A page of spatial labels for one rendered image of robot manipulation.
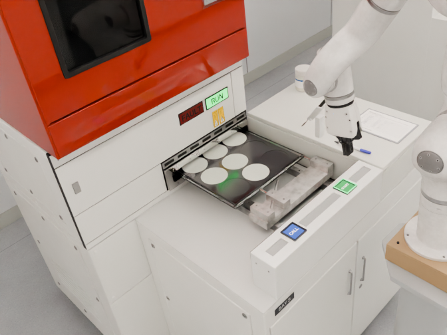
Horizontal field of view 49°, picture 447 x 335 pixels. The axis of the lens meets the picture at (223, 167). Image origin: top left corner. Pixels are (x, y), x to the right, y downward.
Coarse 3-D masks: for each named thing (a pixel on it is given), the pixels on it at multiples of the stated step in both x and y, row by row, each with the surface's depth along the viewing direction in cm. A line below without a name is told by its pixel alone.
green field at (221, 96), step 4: (220, 92) 185; (224, 92) 186; (212, 96) 182; (216, 96) 184; (220, 96) 185; (224, 96) 187; (208, 100) 182; (212, 100) 183; (216, 100) 185; (220, 100) 186; (208, 104) 182; (212, 104) 184
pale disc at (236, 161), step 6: (228, 156) 188; (234, 156) 188; (240, 156) 187; (222, 162) 186; (228, 162) 185; (234, 162) 185; (240, 162) 184; (246, 162) 184; (228, 168) 182; (234, 168) 182
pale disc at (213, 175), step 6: (210, 168) 184; (216, 168) 183; (222, 168) 183; (204, 174) 181; (210, 174) 181; (216, 174) 180; (222, 174) 180; (204, 180) 178; (210, 180) 178; (216, 180) 177; (222, 180) 177
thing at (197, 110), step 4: (200, 104) 179; (192, 108) 177; (196, 108) 179; (200, 108) 180; (184, 112) 175; (188, 112) 177; (192, 112) 178; (196, 112) 180; (200, 112) 181; (180, 116) 175; (184, 116) 176; (188, 116) 177; (192, 116) 179; (180, 120) 175; (184, 120) 177
